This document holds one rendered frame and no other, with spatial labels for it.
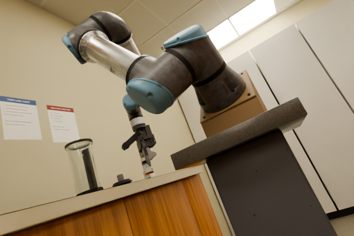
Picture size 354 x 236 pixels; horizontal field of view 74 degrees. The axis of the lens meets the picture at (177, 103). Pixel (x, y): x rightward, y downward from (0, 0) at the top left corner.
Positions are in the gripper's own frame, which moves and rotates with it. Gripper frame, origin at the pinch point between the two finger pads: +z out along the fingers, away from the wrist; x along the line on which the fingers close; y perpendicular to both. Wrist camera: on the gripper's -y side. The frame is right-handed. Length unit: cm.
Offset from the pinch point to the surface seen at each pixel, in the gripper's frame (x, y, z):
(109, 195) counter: -31.0, -23.5, 9.7
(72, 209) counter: -39, -34, 11
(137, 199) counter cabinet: -18.7, -12.9, 13.5
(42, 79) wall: 49, -40, -87
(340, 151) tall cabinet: 61, 225, 40
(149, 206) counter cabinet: -15.0, -8.1, 17.8
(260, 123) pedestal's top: -76, 5, 9
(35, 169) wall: 40, -51, -22
